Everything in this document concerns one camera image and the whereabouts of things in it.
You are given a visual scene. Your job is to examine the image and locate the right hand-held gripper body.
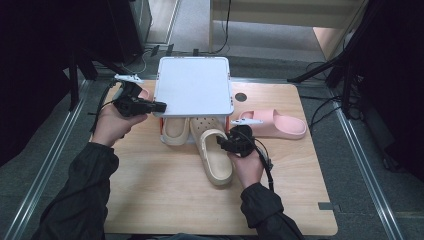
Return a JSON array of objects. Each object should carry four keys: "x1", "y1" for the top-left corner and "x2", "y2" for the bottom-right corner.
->
[{"x1": 221, "y1": 117, "x2": 265, "y2": 159}]

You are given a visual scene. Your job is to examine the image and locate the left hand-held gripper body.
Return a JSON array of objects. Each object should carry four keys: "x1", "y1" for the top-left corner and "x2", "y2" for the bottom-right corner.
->
[{"x1": 112, "y1": 73, "x2": 155, "y2": 119}]

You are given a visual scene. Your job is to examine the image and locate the metal floor rail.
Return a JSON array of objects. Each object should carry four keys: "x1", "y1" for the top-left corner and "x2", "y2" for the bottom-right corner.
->
[
  {"x1": 2, "y1": 79, "x2": 93, "y2": 240},
  {"x1": 332, "y1": 99, "x2": 405, "y2": 240}
]

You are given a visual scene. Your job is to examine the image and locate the grey tape strip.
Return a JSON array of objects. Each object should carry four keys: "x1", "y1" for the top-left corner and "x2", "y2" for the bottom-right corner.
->
[{"x1": 317, "y1": 201, "x2": 342, "y2": 213}]

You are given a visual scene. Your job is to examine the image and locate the right hand-held gripper black cable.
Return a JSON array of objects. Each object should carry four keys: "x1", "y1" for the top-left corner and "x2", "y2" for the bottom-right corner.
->
[{"x1": 248, "y1": 133, "x2": 276, "y2": 194}]

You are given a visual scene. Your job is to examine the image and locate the black hanging cable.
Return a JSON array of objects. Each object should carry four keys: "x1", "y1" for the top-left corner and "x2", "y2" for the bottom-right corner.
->
[{"x1": 213, "y1": 0, "x2": 233, "y2": 55}]

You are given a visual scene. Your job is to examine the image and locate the light wooden furniture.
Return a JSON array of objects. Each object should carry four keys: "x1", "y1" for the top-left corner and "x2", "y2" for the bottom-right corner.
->
[{"x1": 208, "y1": 0, "x2": 368, "y2": 62}]

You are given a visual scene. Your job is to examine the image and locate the white two-tier shoe rack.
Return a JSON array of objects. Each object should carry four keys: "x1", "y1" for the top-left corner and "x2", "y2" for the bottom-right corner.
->
[{"x1": 151, "y1": 55, "x2": 235, "y2": 146}]

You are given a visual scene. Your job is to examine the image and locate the person's right hand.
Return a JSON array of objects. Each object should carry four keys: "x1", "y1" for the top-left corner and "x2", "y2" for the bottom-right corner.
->
[{"x1": 229, "y1": 147, "x2": 267, "y2": 191}]

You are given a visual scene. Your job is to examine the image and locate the dark cabinet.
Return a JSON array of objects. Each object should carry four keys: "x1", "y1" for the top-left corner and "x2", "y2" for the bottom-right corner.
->
[{"x1": 109, "y1": 0, "x2": 153, "y2": 65}]

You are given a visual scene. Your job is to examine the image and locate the cream perforated clog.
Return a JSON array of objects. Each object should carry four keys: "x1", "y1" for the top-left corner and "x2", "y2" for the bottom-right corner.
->
[
  {"x1": 189, "y1": 116, "x2": 234, "y2": 187},
  {"x1": 160, "y1": 116, "x2": 191, "y2": 147}
]

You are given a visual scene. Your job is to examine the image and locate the black tripod stand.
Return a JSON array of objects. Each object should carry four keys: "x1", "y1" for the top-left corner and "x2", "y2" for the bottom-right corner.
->
[
  {"x1": 287, "y1": 0, "x2": 371, "y2": 120},
  {"x1": 66, "y1": 46, "x2": 138, "y2": 112}
]

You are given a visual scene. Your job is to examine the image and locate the person's left hand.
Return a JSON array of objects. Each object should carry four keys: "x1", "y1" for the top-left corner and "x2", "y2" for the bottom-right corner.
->
[{"x1": 90, "y1": 104, "x2": 150, "y2": 148}]

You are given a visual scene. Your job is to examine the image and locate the white floor cable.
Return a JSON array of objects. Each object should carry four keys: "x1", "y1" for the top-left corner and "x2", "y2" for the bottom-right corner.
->
[{"x1": 120, "y1": 49, "x2": 148, "y2": 76}]

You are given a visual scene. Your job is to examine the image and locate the black floor cables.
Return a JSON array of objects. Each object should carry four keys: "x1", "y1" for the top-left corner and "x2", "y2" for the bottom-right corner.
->
[{"x1": 299, "y1": 61, "x2": 363, "y2": 131}]

